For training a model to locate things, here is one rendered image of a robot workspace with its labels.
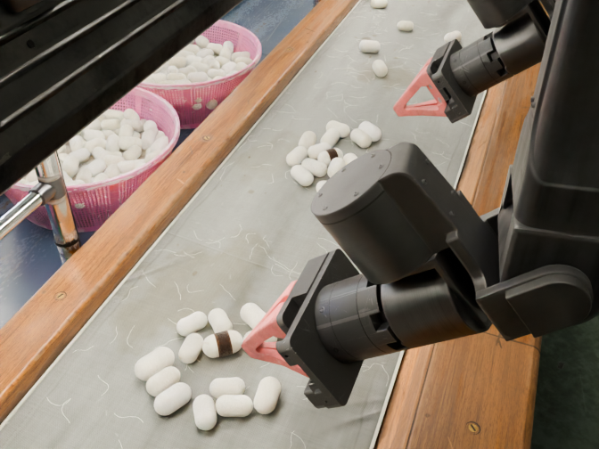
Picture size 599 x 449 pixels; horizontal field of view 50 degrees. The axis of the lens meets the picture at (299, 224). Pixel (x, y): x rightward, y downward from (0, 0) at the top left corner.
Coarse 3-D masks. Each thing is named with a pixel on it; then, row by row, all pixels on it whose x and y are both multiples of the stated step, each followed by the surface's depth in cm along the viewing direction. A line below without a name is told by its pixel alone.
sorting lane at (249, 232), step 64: (448, 0) 134; (320, 64) 109; (256, 128) 92; (320, 128) 93; (384, 128) 93; (448, 128) 93; (256, 192) 80; (192, 256) 71; (256, 256) 71; (128, 320) 64; (64, 384) 57; (128, 384) 58; (192, 384) 58; (256, 384) 58; (384, 384) 58; (0, 448) 52; (64, 448) 53; (128, 448) 53; (192, 448) 53; (256, 448) 53; (320, 448) 53
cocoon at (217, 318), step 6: (210, 312) 62; (216, 312) 62; (222, 312) 62; (210, 318) 62; (216, 318) 62; (222, 318) 62; (210, 324) 62; (216, 324) 61; (222, 324) 61; (228, 324) 61; (216, 330) 61; (222, 330) 61; (228, 330) 61
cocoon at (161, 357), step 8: (152, 352) 58; (160, 352) 58; (168, 352) 58; (144, 360) 57; (152, 360) 57; (160, 360) 57; (168, 360) 58; (136, 368) 57; (144, 368) 57; (152, 368) 57; (160, 368) 57; (136, 376) 57; (144, 376) 57
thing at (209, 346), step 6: (210, 336) 60; (234, 336) 60; (240, 336) 60; (204, 342) 59; (210, 342) 59; (216, 342) 59; (234, 342) 59; (240, 342) 60; (204, 348) 59; (210, 348) 59; (216, 348) 59; (234, 348) 59; (240, 348) 60; (210, 354) 59; (216, 354) 59
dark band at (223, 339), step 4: (220, 332) 60; (224, 332) 60; (216, 336) 59; (220, 336) 59; (224, 336) 59; (228, 336) 59; (216, 340) 59; (220, 340) 59; (224, 340) 59; (228, 340) 59; (220, 344) 59; (224, 344) 59; (228, 344) 59; (220, 348) 59; (224, 348) 59; (228, 348) 59; (232, 348) 59; (220, 352) 59; (224, 352) 59; (228, 352) 59; (232, 352) 60; (220, 356) 60
